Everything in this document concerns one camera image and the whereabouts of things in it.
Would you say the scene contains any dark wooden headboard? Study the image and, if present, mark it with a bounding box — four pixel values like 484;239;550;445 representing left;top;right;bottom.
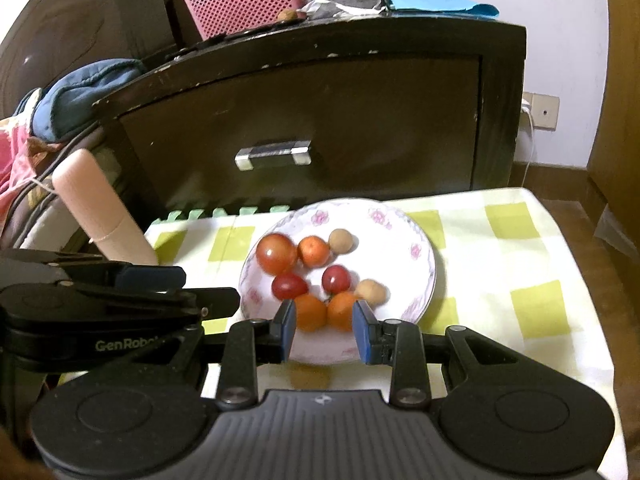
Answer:
0;0;173;116

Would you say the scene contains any beige wall socket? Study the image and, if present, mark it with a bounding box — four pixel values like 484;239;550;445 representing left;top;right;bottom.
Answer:
521;91;560;131

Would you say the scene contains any pink plastic basket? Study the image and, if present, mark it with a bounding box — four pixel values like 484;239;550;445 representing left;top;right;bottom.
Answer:
173;0;307;41

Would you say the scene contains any green checked tablecloth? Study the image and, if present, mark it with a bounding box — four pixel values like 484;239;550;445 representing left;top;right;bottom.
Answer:
145;187;630;480

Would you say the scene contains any white floral plate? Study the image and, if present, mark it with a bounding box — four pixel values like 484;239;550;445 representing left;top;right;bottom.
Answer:
238;199;438;367

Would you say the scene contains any red cherry tomato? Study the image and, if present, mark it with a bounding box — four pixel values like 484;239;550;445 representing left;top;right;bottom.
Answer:
321;264;351;294
271;273;309;299

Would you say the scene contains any blue cloth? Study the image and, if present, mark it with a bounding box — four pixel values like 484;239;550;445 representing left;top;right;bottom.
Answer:
31;58;148;142

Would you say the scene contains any pink printed blanket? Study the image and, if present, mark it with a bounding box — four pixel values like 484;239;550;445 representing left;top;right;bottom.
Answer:
0;115;46;221

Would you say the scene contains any metal drawer handle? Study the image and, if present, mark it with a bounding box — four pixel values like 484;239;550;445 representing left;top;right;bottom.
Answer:
235;138;312;172

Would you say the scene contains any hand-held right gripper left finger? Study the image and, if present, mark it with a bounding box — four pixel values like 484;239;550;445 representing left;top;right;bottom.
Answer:
65;300;299;407

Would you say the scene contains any blue paper sheet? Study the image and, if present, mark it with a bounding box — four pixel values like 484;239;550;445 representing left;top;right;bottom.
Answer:
382;0;501;17

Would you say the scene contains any grey plastic bag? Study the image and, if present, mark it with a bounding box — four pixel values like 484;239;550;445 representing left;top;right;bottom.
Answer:
300;0;388;21

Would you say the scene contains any small mandarin orange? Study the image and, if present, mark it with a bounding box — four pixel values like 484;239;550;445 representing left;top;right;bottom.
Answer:
294;294;328;332
298;236;332;268
326;291;358;332

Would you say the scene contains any large red tomato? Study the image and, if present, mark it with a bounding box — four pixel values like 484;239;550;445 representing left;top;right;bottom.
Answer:
256;232;299;276

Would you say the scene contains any green foam mat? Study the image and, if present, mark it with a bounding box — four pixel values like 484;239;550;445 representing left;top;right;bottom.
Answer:
152;205;291;226

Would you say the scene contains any dark wooden nightstand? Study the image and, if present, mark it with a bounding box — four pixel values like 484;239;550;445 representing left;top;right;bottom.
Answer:
92;20;528;221

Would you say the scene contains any brown wooden cabinet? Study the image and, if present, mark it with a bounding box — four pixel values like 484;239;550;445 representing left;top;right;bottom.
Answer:
585;0;640;281

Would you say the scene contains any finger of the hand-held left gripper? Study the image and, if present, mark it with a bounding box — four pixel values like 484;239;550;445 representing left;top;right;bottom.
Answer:
65;284;241;321
52;259;187;292

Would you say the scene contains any pink ribbed cup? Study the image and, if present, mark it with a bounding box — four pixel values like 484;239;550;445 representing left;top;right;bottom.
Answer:
52;149;160;266

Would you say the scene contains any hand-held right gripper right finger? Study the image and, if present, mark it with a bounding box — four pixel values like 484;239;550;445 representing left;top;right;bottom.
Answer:
351;300;596;407

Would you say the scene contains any white plug cable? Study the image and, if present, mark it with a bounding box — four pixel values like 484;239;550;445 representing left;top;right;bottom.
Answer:
520;102;538;188

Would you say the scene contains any brown longan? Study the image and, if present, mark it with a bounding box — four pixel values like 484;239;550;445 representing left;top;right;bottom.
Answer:
354;280;388;306
328;228;357;255

